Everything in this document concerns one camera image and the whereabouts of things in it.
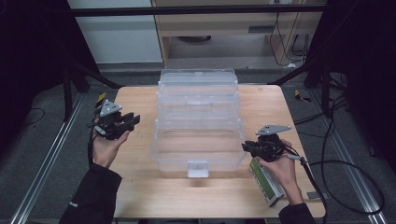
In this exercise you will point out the yellow and black tape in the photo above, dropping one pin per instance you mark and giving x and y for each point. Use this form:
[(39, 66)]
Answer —
[(301, 98), (100, 98)]

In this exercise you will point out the black crossbar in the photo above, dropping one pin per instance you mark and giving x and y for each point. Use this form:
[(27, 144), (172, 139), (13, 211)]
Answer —
[(186, 11)]

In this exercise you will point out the translucent plastic storage box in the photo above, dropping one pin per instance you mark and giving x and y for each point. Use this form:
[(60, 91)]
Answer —
[(199, 124)]

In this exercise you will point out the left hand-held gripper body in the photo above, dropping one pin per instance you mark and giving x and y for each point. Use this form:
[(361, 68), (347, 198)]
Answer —
[(110, 124)]

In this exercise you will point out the green and white carton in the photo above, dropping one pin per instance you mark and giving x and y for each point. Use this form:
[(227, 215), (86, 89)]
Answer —
[(264, 183)]

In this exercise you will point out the grey tape strip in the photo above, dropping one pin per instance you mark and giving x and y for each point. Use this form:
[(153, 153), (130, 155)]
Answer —
[(317, 195)]

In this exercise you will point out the wooden desk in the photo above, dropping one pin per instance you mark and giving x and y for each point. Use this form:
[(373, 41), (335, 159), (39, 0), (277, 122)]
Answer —
[(218, 28)]

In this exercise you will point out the black metal stand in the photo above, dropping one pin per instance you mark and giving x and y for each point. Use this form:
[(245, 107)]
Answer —
[(67, 93), (325, 81)]

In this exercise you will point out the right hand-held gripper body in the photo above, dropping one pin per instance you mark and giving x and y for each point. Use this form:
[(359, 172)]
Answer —
[(269, 147)]

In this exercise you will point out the white cabinet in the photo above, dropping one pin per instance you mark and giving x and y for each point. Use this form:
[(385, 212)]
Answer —
[(118, 37)]

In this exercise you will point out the person's left hand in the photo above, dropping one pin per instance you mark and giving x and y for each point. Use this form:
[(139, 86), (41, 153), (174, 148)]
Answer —
[(106, 151)]

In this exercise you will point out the aluminium floor rail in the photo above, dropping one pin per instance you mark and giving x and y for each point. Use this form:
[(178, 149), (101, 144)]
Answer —
[(345, 155), (46, 161)]

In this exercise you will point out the person's right hand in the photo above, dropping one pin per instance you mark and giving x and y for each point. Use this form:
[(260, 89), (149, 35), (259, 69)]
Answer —
[(285, 171)]

